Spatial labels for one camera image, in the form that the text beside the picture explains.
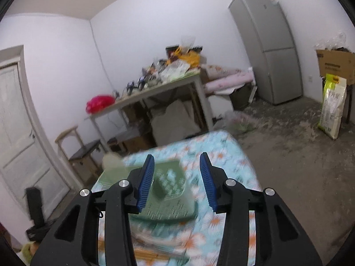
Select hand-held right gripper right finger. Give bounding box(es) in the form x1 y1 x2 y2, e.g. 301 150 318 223
200 152 323 266

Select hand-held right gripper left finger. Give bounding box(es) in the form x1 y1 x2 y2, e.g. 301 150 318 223
29 154 156 266

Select green star-hole utensil basket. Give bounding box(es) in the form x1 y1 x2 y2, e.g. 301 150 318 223
98 158 199 225

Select wooden chopstick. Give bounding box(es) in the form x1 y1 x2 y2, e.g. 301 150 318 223
132 251 170 261

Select blue floral tablecloth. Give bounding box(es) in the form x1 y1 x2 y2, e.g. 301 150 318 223
91 130 262 266

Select cream round disc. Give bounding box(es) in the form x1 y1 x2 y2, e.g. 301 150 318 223
101 152 125 172

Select white sacks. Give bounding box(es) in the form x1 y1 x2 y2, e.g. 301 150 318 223
151 100 201 145

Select translucent plastic bag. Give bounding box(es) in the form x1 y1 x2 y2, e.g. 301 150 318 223
222 111 256 133

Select wooden chair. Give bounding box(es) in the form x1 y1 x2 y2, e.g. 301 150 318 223
55 125 103 185

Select white panelled door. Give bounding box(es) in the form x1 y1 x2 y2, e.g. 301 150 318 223
0 46 71 222

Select red plastic bag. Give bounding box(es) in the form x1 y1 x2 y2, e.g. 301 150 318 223
86 95 115 114

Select white wooden table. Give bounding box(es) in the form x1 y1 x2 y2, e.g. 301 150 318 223
85 70 214 153

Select pink floral rolled bedding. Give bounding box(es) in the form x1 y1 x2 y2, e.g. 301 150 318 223
204 64 255 96

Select tabletop clutter pile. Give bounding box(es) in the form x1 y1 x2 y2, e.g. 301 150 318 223
126 35 201 92

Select yellow plastic bag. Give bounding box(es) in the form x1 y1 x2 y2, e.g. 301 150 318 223
173 46 200 67

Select yellow green rice bag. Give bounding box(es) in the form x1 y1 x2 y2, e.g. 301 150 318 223
318 73 348 139

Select grey refrigerator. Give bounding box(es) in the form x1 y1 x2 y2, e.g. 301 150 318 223
228 0 304 105

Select brown cardboard box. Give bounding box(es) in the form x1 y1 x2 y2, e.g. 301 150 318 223
316 48 355 85

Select clear plastic bag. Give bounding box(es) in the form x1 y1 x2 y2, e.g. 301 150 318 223
315 32 351 52

